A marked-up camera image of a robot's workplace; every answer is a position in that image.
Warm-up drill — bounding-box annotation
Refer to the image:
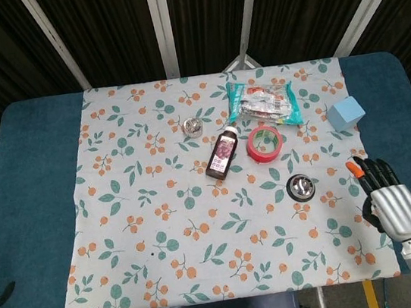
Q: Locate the dark grape juice bottle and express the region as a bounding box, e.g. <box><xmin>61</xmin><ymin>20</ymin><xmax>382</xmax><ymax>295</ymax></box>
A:
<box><xmin>199</xmin><ymin>125</ymin><xmax>244</xmax><ymax>184</ymax></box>

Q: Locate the red tape roll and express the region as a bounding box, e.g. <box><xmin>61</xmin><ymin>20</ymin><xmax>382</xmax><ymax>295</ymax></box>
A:
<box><xmin>243</xmin><ymin>122</ymin><xmax>287</xmax><ymax>165</ymax></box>

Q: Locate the grey tripod stand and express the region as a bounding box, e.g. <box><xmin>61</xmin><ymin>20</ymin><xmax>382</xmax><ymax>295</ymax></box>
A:
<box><xmin>218</xmin><ymin>31</ymin><xmax>264</xmax><ymax>73</ymax></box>

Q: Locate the clear paper clip container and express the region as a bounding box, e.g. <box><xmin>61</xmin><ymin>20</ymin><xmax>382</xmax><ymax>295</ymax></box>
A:
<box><xmin>180</xmin><ymin>115</ymin><xmax>206</xmax><ymax>140</ymax></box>

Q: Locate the floral orange berry tablecloth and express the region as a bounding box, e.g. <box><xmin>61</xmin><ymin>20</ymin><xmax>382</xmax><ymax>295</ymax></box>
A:
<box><xmin>34</xmin><ymin>49</ymin><xmax>403</xmax><ymax>308</ymax></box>

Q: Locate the teal table cover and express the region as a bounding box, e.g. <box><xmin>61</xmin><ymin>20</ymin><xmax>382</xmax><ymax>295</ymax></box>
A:
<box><xmin>0</xmin><ymin>45</ymin><xmax>411</xmax><ymax>308</ymax></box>

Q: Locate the black-rimmed shiny metal cap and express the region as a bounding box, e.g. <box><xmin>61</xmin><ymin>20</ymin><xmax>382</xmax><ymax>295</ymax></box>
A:
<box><xmin>284</xmin><ymin>171</ymin><xmax>319</xmax><ymax>203</ymax></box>

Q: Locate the teal snack packet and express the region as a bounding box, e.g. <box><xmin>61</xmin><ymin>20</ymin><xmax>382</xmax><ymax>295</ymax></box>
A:
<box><xmin>223</xmin><ymin>71</ymin><xmax>305</xmax><ymax>135</ymax></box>

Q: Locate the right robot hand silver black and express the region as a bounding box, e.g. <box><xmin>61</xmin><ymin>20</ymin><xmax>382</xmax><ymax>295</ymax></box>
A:
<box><xmin>345</xmin><ymin>149</ymin><xmax>411</xmax><ymax>247</ymax></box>

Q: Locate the light blue foam cube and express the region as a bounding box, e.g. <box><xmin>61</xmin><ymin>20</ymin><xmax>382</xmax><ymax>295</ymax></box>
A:
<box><xmin>324</xmin><ymin>93</ymin><xmax>369</xmax><ymax>134</ymax></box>

